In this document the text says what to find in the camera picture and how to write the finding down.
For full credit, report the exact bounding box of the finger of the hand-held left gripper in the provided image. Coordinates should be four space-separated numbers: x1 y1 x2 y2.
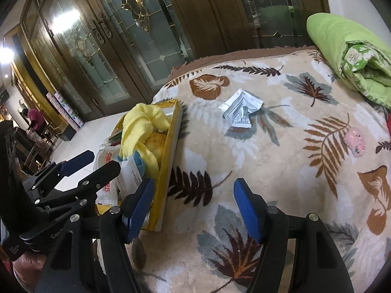
33 160 122 217
24 150 95 193

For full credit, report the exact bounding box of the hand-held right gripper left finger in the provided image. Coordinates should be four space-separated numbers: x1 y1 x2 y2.
35 177 155 293

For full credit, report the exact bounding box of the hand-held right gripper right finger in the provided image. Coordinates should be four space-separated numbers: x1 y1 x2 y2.
233 178 355 293

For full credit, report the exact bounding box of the white packet with red label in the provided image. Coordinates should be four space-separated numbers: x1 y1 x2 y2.
95 149 123 206

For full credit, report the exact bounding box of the large white plastic packet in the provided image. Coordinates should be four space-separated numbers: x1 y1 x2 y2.
118 159 144 202

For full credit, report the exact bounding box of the blue towel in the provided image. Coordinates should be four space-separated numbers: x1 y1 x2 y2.
122 151 147 174

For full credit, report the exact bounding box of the yellow-trimmed clear storage bag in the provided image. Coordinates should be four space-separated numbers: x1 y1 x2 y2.
95 98 184 232

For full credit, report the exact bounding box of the pale yellow fluffy towel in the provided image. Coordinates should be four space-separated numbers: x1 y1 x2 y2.
119 103 172 179

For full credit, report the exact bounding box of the person's left hand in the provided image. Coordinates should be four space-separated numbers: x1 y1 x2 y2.
14 250 46 287

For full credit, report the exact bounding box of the wooden chair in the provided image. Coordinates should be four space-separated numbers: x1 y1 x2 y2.
23 140 54 174

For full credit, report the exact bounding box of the stack of printed boxes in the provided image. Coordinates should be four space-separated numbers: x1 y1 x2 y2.
46 92 85 132

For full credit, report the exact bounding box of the leaf print blanket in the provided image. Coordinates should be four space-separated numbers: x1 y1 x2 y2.
134 45 391 293

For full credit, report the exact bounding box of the small white packet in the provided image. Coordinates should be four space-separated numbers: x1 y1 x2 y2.
218 88 263 118

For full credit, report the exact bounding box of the wooden glass-panel door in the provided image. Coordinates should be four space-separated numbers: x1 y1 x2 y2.
76 0 199 113
162 0 330 64
21 0 104 119

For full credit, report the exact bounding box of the small pink plush item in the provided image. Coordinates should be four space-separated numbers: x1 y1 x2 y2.
345 127 366 158

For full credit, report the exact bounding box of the rolled green quilt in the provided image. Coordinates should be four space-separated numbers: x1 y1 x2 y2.
306 12 391 110

